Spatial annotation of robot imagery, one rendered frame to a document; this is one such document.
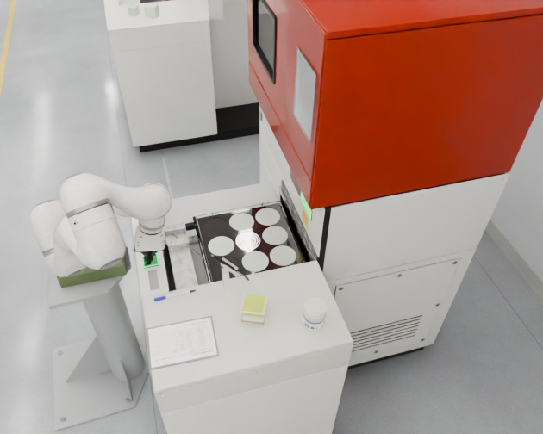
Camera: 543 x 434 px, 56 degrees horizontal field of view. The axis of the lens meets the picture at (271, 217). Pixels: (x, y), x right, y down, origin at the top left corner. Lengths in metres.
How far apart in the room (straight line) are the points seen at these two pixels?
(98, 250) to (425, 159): 1.03
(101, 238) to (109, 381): 1.60
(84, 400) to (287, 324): 1.34
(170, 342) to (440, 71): 1.12
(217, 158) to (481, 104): 2.47
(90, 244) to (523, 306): 2.54
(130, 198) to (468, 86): 0.99
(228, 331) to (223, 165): 2.23
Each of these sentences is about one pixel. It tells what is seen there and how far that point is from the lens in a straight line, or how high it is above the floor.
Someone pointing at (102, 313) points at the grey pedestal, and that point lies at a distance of 2.24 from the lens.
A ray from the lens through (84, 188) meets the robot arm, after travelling 1.22.
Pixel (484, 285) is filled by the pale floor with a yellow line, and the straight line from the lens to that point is 3.24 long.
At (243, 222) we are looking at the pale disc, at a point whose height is 0.90.
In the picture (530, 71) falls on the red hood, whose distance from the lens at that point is 1.72.
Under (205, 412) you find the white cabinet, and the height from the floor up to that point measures 0.75.
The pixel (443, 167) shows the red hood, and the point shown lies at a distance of 1.77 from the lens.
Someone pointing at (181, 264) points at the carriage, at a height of 0.88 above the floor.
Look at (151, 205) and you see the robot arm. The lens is 1.26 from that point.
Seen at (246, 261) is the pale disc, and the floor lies 0.90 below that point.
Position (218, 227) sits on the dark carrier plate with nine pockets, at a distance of 2.03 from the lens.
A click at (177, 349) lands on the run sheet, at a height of 0.97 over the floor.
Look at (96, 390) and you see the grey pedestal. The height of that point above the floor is 0.01.
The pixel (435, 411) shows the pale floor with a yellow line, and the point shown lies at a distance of 2.72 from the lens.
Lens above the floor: 2.36
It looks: 45 degrees down
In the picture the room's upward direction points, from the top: 1 degrees clockwise
